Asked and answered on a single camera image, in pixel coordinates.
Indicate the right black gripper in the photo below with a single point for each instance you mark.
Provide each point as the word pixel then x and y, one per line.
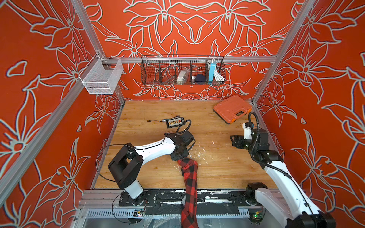
pixel 240 138

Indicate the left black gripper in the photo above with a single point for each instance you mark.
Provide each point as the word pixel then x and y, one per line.
pixel 175 158

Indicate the red black plaid sleeve arm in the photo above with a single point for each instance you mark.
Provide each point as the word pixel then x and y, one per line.
pixel 189 213

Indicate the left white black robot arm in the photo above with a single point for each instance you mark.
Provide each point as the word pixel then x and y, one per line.
pixel 126 165

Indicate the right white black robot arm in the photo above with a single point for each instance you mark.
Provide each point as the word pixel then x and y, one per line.
pixel 296 210

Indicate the black charger board with connectors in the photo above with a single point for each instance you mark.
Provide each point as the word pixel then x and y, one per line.
pixel 171 122

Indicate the orange plastic tool case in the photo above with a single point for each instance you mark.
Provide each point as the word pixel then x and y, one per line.
pixel 232 108

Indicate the dark blue round object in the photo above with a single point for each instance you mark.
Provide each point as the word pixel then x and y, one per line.
pixel 200 79

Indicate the silver grey pouch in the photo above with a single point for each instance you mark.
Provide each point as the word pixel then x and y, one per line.
pixel 183 76

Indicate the light blue box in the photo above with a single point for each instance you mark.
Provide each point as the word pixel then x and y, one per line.
pixel 212 68

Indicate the clear plastic bin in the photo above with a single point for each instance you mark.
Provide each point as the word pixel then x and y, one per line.
pixel 101 78

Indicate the black wire basket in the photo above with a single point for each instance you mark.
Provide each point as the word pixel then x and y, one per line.
pixel 169 70

